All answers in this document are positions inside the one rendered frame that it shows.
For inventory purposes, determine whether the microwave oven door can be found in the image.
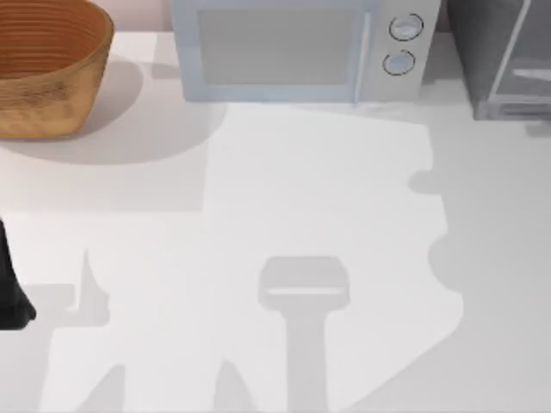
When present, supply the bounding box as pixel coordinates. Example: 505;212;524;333
167;0;374;104

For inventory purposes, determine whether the pale microwave oven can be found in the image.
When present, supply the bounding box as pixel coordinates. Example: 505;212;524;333
166;0;443;106

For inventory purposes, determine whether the round microwave knob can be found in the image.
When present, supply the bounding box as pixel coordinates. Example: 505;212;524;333
381;48;417;77
388;12;425;43

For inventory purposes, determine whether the brown woven basket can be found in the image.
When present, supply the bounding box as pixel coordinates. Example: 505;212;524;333
0;0;115;140

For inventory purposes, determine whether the grey cabinet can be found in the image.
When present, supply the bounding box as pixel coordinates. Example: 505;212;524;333
446;0;551;122

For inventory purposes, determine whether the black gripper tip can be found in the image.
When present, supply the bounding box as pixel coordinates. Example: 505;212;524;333
0;219;37;332

